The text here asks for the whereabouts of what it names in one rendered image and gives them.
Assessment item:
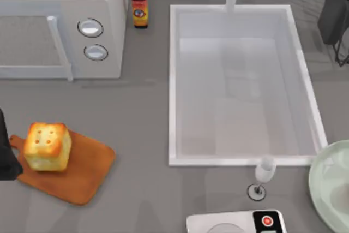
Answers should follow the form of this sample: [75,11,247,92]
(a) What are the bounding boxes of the white sink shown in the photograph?
[168,4,329,166]

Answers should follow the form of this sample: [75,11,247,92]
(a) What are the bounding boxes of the round microwave knob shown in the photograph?
[83,44,109,61]
[77,17,104,38]

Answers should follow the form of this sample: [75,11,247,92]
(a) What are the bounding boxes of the dark sauce bottle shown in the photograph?
[131,0,149,29]

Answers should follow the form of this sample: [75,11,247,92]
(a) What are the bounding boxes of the clear wine glass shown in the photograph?
[246,156,276,202]

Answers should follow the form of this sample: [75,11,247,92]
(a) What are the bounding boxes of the wooden cutting board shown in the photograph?
[8,129,116,206]

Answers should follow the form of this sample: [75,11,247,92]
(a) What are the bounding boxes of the toasted bread cube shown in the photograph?
[23,122,73,173]

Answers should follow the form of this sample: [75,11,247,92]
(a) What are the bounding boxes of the white kitchen scale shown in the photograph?
[186,209,287,233]

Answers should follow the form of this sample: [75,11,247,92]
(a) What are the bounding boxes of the pale microwave oven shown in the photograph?
[0,0,129,81]

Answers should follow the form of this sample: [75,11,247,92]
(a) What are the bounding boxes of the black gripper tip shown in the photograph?
[0,108,23,181]

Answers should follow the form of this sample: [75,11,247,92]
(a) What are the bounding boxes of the pale green plate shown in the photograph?
[308,140,349,233]

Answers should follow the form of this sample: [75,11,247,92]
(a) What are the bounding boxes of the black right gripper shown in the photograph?
[317,0,349,68]

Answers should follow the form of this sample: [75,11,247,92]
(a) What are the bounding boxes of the microwave door handle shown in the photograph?
[46,15,74,82]

